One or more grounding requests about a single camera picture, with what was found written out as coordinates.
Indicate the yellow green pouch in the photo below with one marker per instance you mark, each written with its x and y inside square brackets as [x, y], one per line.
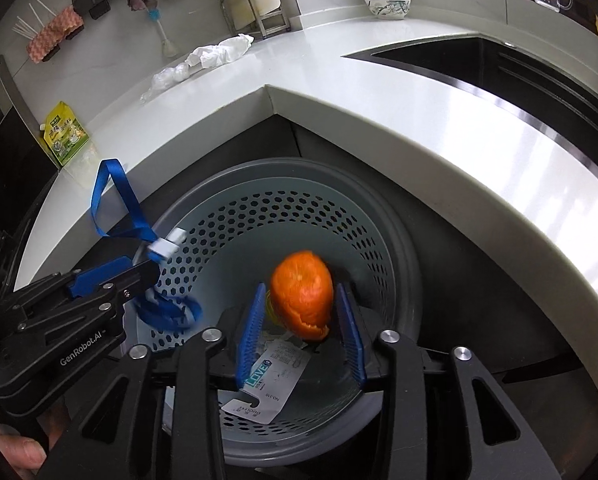
[66, 135]

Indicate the orange peel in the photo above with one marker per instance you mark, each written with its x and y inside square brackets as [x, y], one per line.
[301, 290]

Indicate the crumpled white plastic bag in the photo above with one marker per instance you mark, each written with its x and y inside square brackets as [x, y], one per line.
[219, 53]

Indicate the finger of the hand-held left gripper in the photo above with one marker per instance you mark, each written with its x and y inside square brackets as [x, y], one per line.
[99, 272]
[79, 312]

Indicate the pink zigzag cloth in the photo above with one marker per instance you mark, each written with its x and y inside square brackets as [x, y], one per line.
[54, 35]

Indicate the patterned ceramic bowl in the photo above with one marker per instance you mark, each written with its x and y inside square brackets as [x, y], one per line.
[386, 9]

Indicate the white packaging card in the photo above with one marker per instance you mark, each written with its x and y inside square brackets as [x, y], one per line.
[279, 375]

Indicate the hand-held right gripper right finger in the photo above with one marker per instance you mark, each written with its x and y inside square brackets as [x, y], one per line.
[351, 332]

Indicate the clear plastic bag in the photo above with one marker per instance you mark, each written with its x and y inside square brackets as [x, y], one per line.
[171, 76]

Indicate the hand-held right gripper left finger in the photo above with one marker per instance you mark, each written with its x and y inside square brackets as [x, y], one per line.
[251, 340]

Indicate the black stove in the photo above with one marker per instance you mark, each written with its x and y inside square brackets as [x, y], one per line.
[9, 160]

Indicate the bundle of white sticks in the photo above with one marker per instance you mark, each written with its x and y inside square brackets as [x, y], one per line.
[23, 26]

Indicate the grey perforated trash basket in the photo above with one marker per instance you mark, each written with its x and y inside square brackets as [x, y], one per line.
[379, 240]

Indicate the person's left hand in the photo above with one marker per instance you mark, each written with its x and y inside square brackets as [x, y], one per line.
[16, 452]

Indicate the black kitchen sink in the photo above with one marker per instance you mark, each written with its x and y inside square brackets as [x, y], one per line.
[479, 65]

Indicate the white bottle brush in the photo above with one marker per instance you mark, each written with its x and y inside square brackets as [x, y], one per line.
[168, 45]

